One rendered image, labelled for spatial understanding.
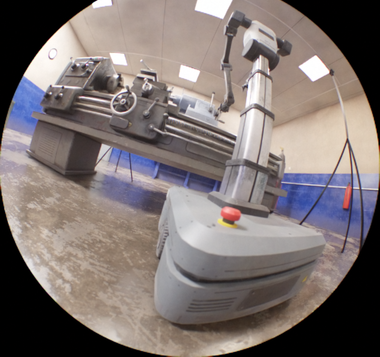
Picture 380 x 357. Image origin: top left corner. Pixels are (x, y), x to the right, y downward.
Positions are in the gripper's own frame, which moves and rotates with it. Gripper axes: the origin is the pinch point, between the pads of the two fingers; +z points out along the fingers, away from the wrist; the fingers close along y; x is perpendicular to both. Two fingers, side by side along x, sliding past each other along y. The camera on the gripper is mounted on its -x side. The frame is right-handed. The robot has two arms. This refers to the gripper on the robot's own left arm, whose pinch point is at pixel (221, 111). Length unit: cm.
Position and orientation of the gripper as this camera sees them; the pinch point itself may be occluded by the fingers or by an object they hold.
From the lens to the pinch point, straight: 150.3
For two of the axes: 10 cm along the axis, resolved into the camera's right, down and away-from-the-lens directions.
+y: -9.4, -3.0, -1.7
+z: -1.8, 0.2, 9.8
